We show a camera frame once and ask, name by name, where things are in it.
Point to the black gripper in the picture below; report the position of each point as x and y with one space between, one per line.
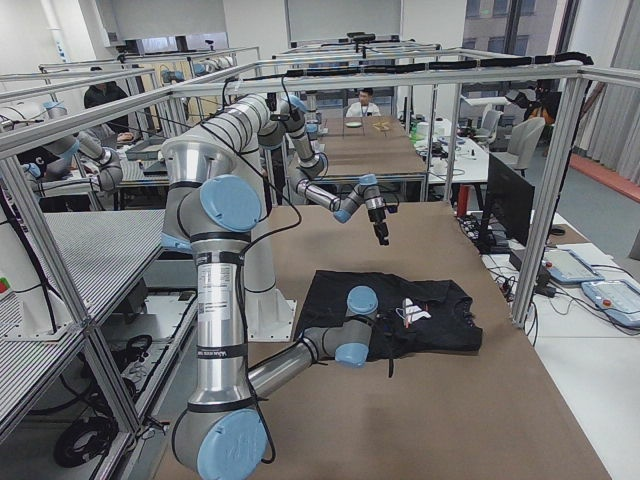
377 217
389 334

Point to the black printed t-shirt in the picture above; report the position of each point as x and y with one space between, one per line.
429 315

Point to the neighbouring cell robot arm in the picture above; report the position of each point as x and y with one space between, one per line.
106 160

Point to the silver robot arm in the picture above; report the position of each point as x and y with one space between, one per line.
270 121
222 433

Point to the red water bottle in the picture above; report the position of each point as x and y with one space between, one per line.
463 200

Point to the seated person in white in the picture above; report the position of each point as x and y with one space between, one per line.
364 106

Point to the black computer monitor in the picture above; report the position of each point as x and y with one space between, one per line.
509 200

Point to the grey office chair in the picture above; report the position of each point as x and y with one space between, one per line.
522 144

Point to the far teach pendant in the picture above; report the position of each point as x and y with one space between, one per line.
565 267

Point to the teach pendant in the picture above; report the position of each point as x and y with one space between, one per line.
617 299
565 267

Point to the near teach pendant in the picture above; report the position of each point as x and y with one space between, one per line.
617 299

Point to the striped neighbouring work table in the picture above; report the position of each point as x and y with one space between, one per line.
105 252

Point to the person in black jacket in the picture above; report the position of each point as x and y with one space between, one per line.
103 93

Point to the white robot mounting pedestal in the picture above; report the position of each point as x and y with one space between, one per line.
269 314

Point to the aluminium frame cage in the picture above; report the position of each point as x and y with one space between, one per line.
461 67

